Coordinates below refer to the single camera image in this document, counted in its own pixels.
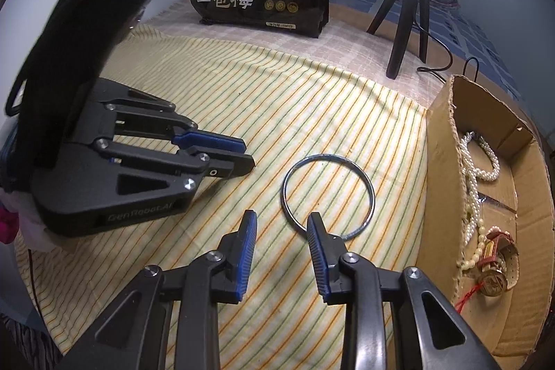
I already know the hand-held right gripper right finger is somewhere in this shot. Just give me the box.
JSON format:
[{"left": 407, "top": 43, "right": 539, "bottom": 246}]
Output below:
[{"left": 306, "top": 212, "right": 504, "bottom": 370}]

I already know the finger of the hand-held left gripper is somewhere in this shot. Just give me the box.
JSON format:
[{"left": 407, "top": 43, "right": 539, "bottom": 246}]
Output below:
[
  {"left": 93, "top": 89, "right": 248, "bottom": 157},
  {"left": 92, "top": 137, "right": 257, "bottom": 209}
]

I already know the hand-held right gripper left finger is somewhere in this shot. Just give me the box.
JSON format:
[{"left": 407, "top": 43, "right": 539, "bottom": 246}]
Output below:
[{"left": 56, "top": 209, "right": 259, "bottom": 370}]

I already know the thin metal bangle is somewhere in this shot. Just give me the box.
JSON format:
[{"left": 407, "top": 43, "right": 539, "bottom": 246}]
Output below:
[{"left": 282, "top": 153, "right": 376, "bottom": 241}]

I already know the cardboard box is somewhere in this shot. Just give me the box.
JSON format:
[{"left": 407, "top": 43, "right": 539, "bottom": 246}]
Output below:
[{"left": 418, "top": 75, "right": 555, "bottom": 364}]

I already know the red string bracelet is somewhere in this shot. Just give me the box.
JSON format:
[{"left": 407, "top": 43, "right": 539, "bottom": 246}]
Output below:
[{"left": 453, "top": 281, "right": 486, "bottom": 312}]

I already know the thin pearl strand necklace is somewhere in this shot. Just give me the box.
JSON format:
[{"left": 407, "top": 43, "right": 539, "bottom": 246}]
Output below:
[{"left": 456, "top": 175, "right": 506, "bottom": 273}]

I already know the brown leather wristwatch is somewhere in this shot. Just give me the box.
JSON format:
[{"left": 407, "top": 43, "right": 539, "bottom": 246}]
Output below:
[{"left": 477, "top": 225, "right": 520, "bottom": 297}]

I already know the pearl bracelet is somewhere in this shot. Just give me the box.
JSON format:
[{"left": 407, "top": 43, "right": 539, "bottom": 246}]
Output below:
[{"left": 459, "top": 131, "right": 500, "bottom": 182}]

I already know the yellow striped cloth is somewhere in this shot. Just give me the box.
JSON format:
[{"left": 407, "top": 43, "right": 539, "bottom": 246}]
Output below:
[{"left": 15, "top": 23, "right": 434, "bottom": 358}]

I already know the beige plaid bed sheet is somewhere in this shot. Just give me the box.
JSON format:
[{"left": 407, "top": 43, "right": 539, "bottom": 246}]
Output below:
[{"left": 143, "top": 0, "right": 447, "bottom": 111}]

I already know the black tripod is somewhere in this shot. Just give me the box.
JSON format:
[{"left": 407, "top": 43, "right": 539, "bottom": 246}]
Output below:
[{"left": 366, "top": 0, "right": 434, "bottom": 80}]

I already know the dark patterned clothing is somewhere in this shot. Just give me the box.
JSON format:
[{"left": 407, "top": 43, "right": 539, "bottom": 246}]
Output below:
[{"left": 0, "top": 316, "right": 59, "bottom": 370}]

